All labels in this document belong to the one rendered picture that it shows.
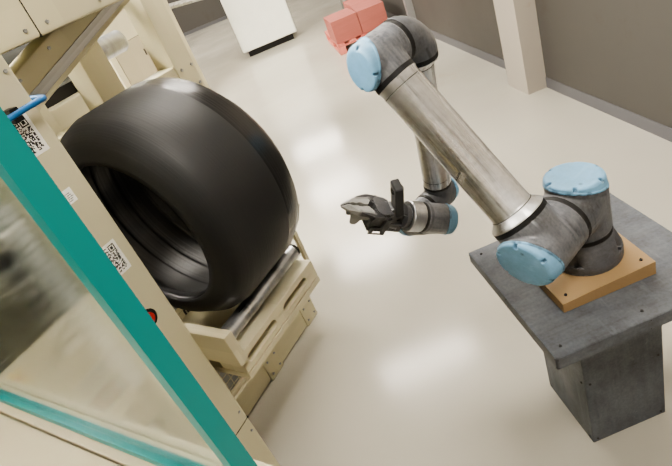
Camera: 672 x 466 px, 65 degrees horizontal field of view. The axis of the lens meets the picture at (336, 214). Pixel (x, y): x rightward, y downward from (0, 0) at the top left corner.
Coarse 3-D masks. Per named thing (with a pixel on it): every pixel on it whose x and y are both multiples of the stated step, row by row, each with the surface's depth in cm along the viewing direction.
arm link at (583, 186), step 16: (544, 176) 135; (560, 176) 133; (576, 176) 131; (592, 176) 129; (544, 192) 136; (560, 192) 129; (576, 192) 127; (592, 192) 127; (608, 192) 130; (576, 208) 127; (592, 208) 128; (608, 208) 132; (592, 224) 128; (608, 224) 134; (592, 240) 135
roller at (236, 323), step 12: (288, 252) 146; (276, 264) 143; (288, 264) 145; (276, 276) 141; (264, 288) 137; (252, 300) 134; (264, 300) 137; (240, 312) 131; (252, 312) 133; (228, 324) 128; (240, 324) 129
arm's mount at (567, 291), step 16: (624, 240) 145; (624, 256) 140; (640, 256) 138; (608, 272) 138; (624, 272) 136; (640, 272) 136; (544, 288) 144; (560, 288) 140; (576, 288) 138; (592, 288) 136; (608, 288) 136; (560, 304) 137; (576, 304) 137
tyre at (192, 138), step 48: (144, 96) 116; (192, 96) 117; (96, 144) 110; (144, 144) 106; (192, 144) 108; (240, 144) 115; (96, 192) 144; (144, 192) 156; (192, 192) 107; (240, 192) 112; (288, 192) 125; (144, 240) 153; (192, 240) 160; (240, 240) 113; (288, 240) 133; (192, 288) 147; (240, 288) 123
